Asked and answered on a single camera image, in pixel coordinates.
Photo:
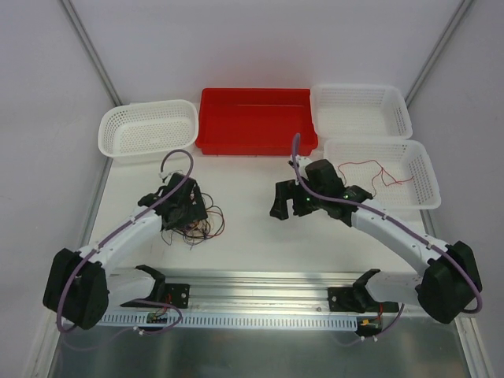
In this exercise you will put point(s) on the white oval perforated basket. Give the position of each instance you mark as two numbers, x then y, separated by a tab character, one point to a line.
146	131

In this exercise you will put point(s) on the red plastic bin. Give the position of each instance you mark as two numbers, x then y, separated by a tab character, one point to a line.
255	121

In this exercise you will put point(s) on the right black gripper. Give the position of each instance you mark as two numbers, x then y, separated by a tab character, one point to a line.
294	195

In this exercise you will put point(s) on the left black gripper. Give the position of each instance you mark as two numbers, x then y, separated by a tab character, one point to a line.
193	210

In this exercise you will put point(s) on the white near rectangular basket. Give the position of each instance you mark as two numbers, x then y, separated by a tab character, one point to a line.
397	172

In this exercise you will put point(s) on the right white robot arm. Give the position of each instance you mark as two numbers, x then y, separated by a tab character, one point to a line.
445	281

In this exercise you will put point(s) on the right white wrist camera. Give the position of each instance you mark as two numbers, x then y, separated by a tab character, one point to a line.
300	162

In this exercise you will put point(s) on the white slotted cable duct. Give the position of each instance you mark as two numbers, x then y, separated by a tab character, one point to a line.
146	319

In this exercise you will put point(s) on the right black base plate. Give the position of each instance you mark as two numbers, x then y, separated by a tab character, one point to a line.
357	300

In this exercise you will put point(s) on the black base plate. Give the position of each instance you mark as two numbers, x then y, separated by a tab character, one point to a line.
176	294
357	300

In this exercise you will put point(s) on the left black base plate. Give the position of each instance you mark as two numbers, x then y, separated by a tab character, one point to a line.
176	294

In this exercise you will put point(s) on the white far rectangular basket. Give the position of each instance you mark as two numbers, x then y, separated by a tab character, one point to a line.
348	110

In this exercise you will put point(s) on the aluminium frame post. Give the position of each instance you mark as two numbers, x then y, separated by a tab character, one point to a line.
455	21
92	54

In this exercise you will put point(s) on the right aluminium frame post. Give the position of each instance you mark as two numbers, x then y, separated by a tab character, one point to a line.
455	21

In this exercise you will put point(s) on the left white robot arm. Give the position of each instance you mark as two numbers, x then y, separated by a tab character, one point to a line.
82	285

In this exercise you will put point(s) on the white rectangular basket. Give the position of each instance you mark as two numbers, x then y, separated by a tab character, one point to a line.
397	172
348	110

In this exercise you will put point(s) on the left aluminium frame post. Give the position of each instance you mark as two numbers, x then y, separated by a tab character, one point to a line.
92	54

